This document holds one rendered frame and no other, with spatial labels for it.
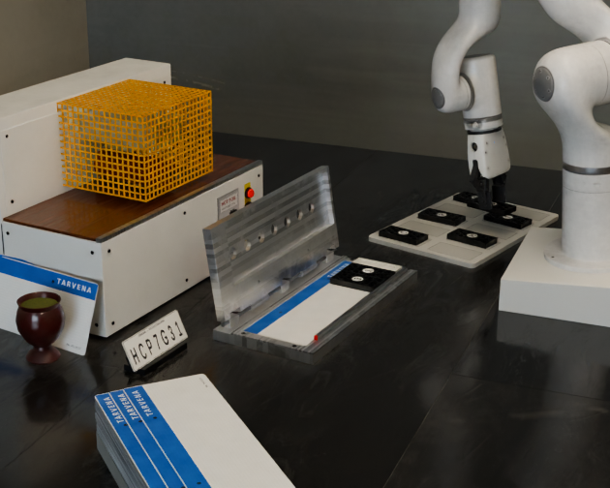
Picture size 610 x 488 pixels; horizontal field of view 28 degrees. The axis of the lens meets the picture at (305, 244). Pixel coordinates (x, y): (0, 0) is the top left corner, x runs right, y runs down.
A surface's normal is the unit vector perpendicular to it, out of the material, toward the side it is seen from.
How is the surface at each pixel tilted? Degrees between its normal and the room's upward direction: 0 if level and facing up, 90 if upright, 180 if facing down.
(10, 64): 90
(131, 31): 90
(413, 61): 90
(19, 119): 90
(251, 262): 81
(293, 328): 0
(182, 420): 0
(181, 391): 0
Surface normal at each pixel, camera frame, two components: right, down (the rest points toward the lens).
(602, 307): -0.36, 0.33
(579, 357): 0.00, -0.93
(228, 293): 0.86, 0.03
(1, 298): -0.51, -0.06
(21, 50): 0.93, 0.13
